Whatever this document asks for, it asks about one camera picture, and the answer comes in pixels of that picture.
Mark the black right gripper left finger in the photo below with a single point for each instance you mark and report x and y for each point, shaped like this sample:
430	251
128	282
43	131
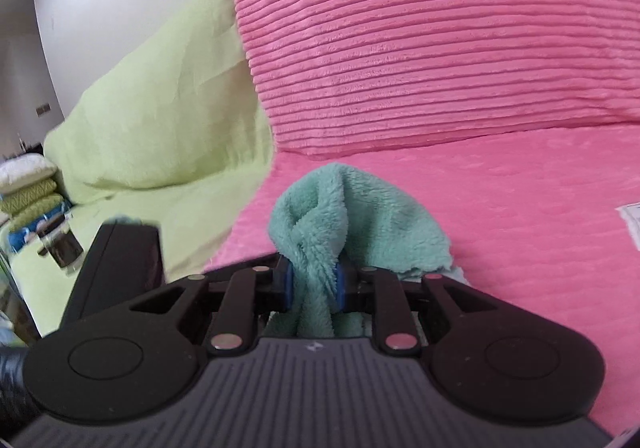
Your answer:
246	294

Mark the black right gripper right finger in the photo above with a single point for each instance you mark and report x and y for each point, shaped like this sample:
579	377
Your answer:
378	292

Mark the green fluffy cleaning cloth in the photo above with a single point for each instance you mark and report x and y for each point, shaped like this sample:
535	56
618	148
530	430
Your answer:
338	209

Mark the dark glass box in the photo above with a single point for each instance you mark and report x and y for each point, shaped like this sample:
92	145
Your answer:
59	241

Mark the lime green bed sheet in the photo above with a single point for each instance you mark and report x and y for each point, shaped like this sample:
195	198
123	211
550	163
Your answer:
173	231

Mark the stack of folded cushions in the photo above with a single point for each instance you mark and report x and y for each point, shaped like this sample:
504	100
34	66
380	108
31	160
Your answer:
29	196

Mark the lime green pillow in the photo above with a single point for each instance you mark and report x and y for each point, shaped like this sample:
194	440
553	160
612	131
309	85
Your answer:
180	107

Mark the pink plush bed blanket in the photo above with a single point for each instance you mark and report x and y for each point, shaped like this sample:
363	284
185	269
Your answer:
534	218

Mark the pink ribbed pillow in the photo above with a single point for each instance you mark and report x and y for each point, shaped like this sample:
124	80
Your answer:
341	76

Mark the white paper label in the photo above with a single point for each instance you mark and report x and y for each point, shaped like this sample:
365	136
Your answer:
630	214

